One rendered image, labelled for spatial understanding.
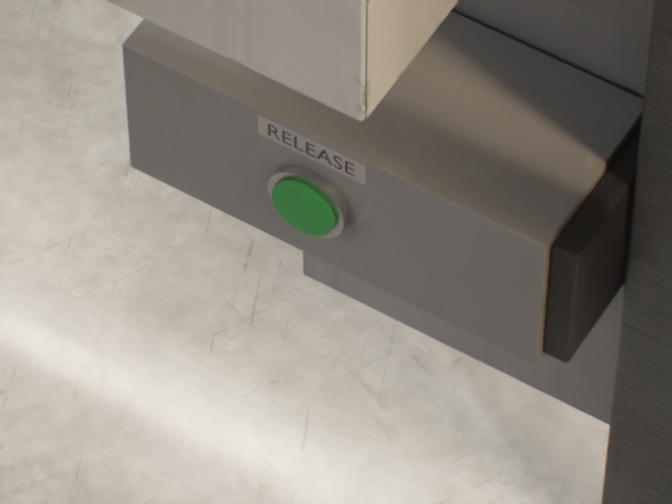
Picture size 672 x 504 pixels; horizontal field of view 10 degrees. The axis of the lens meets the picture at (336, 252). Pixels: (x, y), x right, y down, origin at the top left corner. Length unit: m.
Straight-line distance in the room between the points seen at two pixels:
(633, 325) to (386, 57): 0.28
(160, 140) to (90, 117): 1.47
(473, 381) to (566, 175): 1.39
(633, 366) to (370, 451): 1.26
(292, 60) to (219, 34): 0.03
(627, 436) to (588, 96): 0.18
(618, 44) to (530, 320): 0.11
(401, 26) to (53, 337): 1.61
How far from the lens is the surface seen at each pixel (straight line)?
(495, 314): 1.48
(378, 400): 2.82
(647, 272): 1.49
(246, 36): 1.28
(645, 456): 1.59
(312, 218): 1.49
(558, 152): 1.46
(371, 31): 1.24
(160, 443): 2.80
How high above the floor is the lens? 2.32
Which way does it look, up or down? 53 degrees down
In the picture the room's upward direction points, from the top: straight up
